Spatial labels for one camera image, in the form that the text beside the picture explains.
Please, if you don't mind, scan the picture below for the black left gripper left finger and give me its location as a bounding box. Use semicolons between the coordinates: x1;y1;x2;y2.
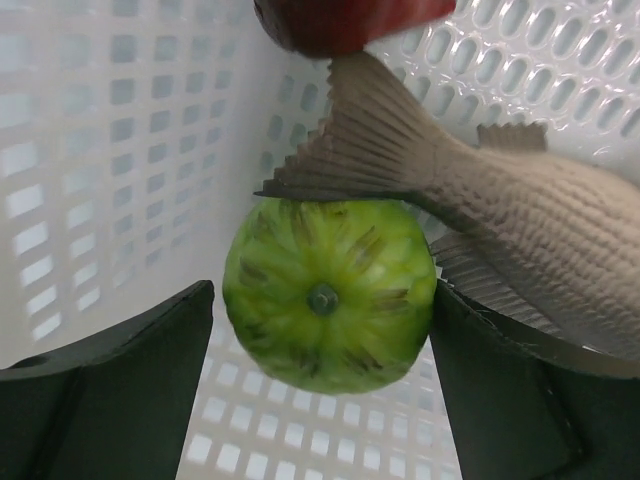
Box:
1;280;214;480

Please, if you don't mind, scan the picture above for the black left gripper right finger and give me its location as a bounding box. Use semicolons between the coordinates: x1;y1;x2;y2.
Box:
430;281;639;479

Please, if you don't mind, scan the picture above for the green custard apple toy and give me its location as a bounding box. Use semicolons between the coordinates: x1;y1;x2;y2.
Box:
222;198;437;395

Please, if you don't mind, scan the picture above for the grey toy fish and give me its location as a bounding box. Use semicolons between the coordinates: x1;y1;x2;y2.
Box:
261;51;639;361

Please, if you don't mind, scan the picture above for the white perforated plastic basket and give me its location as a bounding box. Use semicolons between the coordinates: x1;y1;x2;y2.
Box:
0;0;640;480

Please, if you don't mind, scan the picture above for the dark red toy fruit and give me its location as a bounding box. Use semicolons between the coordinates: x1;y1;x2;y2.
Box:
253;0;456;59

